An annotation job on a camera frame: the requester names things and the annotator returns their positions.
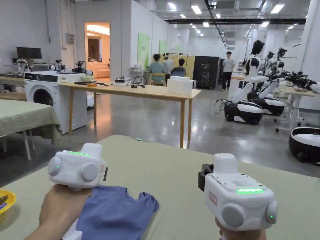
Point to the beige sofa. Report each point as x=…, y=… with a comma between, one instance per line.
x=100, y=68

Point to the person's right hand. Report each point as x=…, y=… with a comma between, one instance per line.
x=242, y=235

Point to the desk with black monitor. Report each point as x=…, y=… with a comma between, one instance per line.
x=27, y=53

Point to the person's left forearm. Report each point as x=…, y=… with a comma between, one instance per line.
x=37, y=235

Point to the yellow round container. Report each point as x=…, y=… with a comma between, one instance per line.
x=6, y=202

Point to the group of people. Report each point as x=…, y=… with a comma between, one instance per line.
x=160, y=68

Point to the white desk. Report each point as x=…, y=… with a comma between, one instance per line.
x=300, y=93

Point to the row of white robots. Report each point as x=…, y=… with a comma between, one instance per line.
x=273, y=75

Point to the white washing machine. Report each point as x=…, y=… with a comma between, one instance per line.
x=42, y=97

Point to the blue shirt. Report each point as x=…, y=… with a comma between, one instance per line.
x=112, y=215

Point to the black cabinet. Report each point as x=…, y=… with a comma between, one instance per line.
x=206, y=72

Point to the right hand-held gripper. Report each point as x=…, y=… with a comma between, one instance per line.
x=232, y=197

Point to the white humanoid robot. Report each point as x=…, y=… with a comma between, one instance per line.
x=252, y=67

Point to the person's left hand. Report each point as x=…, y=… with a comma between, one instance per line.
x=61, y=207

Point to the bed with pale green sheet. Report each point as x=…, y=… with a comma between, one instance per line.
x=165, y=175

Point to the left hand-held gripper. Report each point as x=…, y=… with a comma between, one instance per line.
x=72, y=166

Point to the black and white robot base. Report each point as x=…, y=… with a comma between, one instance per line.
x=303, y=145

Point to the grey wall box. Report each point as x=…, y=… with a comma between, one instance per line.
x=70, y=38

